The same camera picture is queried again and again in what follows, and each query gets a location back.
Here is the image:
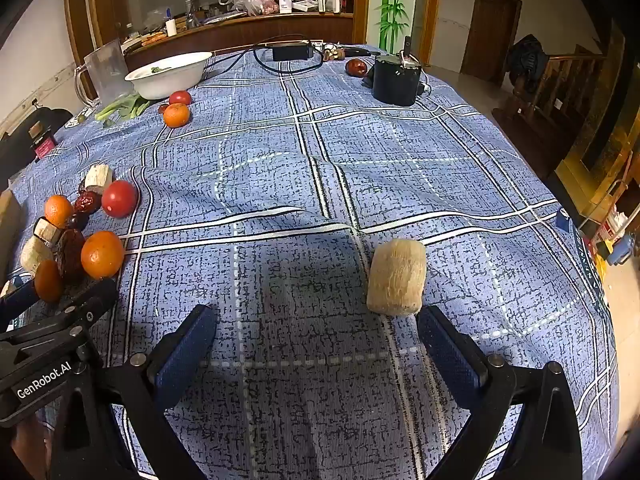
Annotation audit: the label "black cylindrical container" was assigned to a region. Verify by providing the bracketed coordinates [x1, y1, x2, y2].
[371, 52, 423, 107]

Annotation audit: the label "black sofa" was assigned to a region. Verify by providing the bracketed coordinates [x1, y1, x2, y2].
[0, 107, 73, 186]

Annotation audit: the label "clear glass mug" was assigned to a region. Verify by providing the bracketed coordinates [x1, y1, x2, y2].
[74, 39, 136, 107]

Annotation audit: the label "black power adapter with cable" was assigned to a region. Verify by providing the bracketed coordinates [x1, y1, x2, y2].
[212, 42, 326, 76]

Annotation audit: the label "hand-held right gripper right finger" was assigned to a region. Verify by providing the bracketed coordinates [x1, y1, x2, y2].
[416, 305, 585, 480]

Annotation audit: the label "dark jacket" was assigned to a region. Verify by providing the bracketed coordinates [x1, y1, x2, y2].
[507, 35, 548, 93]

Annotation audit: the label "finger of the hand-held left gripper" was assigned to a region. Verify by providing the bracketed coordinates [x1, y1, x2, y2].
[0, 277, 119, 348]
[0, 282, 40, 328]

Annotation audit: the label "blue plastic bin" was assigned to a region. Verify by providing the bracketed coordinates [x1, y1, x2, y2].
[607, 237, 638, 266]

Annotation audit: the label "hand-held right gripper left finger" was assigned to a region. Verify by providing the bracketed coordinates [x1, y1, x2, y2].
[47, 304, 218, 480]

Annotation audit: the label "wooden railing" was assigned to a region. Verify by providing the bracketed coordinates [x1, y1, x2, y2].
[492, 45, 608, 141]

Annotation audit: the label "beige fuzzy ball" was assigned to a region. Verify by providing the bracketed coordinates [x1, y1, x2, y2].
[366, 239, 428, 317]

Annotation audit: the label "wooden counter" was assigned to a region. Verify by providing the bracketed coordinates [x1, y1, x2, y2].
[120, 10, 356, 71]

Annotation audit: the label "orange mandarin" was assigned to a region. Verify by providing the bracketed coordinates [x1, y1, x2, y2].
[33, 259, 65, 304]
[44, 195, 74, 228]
[163, 103, 191, 129]
[80, 230, 126, 281]

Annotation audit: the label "green bamboo wall decor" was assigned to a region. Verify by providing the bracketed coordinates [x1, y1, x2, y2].
[367, 0, 421, 48]

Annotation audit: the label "dark red box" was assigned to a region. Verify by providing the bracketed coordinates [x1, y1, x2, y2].
[31, 127, 56, 158]

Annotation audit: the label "blue plaid tablecloth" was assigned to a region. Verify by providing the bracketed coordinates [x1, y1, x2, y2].
[10, 42, 621, 480]

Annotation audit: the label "brown wooden door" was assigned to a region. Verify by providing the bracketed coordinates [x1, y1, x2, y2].
[460, 0, 523, 86]

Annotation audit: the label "green leafy vegetable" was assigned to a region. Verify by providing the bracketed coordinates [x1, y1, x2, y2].
[94, 92, 153, 123]

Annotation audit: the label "white boxes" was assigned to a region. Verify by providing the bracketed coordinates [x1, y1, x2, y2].
[292, 0, 343, 13]

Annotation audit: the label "white bowl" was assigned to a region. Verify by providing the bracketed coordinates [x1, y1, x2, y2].
[124, 51, 213, 101]

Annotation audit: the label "cardboard tray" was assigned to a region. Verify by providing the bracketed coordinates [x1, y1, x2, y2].
[0, 190, 23, 281]

